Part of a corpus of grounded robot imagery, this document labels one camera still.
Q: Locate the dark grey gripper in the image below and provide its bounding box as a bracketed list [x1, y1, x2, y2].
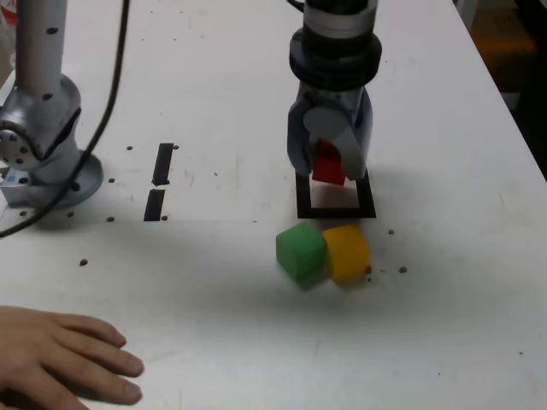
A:
[286, 80, 375, 180]

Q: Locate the red cube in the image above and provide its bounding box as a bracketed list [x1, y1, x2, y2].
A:
[311, 139, 346, 187]

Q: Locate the yellow cube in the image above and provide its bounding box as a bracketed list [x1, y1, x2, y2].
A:
[321, 225, 371, 285]

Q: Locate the green cube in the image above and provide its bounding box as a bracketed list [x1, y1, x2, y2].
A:
[275, 221, 328, 290]

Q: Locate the black tape square outline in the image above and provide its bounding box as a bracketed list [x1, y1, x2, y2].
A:
[294, 161, 377, 220]

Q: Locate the person's hand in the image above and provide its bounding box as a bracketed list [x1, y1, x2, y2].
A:
[0, 305, 145, 410]

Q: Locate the black tape strip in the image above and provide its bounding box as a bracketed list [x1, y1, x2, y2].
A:
[143, 143, 175, 222]

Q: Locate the clear plastic bottle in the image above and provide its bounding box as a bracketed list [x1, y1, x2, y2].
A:
[0, 0, 19, 56]

